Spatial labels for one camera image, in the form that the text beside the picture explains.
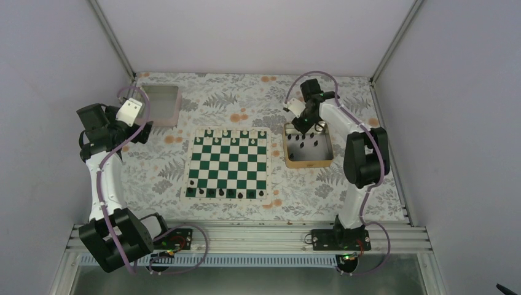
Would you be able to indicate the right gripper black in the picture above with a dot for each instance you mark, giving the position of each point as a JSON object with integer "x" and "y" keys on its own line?
{"x": 303, "y": 129}

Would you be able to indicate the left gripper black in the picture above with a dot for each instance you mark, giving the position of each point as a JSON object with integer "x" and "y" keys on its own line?
{"x": 142, "y": 138}

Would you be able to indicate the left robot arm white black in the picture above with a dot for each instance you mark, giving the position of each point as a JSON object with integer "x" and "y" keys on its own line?
{"x": 114, "y": 236}

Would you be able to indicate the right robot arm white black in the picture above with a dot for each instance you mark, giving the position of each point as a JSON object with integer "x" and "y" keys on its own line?
{"x": 366, "y": 158}

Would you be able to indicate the tan metal tray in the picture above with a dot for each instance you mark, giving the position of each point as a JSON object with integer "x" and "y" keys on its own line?
{"x": 309, "y": 156}

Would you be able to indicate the floral patterned tablecloth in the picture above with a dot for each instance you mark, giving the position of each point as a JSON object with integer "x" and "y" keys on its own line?
{"x": 152, "y": 173}

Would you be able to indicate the pink white tray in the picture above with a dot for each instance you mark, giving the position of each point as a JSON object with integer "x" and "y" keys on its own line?
{"x": 165, "y": 104}

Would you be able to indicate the green white chessboard mat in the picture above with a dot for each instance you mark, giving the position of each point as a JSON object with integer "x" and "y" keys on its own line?
{"x": 216, "y": 163}

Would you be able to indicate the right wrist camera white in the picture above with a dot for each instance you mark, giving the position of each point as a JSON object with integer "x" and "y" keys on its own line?
{"x": 294, "y": 106}

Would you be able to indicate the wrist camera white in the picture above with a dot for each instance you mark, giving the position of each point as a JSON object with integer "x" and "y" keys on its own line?
{"x": 294, "y": 106}
{"x": 129, "y": 111}

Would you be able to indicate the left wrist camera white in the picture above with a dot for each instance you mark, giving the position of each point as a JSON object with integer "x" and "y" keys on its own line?
{"x": 129, "y": 111}

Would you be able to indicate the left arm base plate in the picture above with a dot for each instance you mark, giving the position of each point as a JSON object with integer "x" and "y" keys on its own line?
{"x": 179, "y": 239}

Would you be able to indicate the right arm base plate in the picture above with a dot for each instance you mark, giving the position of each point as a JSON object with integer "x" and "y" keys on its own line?
{"x": 348, "y": 240}

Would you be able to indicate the aluminium rail frame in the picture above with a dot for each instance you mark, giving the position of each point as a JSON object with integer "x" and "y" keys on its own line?
{"x": 266, "y": 257}

